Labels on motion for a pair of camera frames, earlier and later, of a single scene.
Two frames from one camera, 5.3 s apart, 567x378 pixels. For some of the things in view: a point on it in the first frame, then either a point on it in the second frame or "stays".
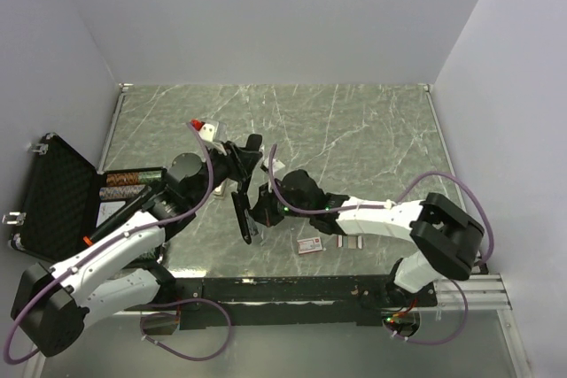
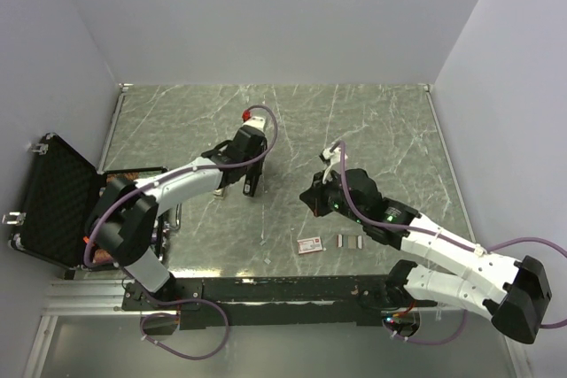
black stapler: [247, 226] → [253, 173]
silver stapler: [222, 190] stays
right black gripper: [263, 212] → [314, 196]
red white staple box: [309, 245] stays
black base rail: [281, 301] stays
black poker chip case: [69, 196] stays
